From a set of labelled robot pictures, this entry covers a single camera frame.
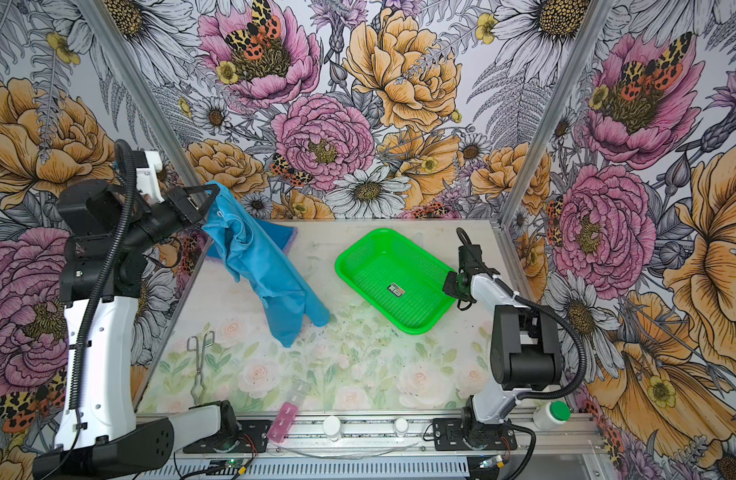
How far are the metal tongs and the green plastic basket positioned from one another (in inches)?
17.2

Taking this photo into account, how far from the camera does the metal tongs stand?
2.69 ft

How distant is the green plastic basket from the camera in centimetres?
99
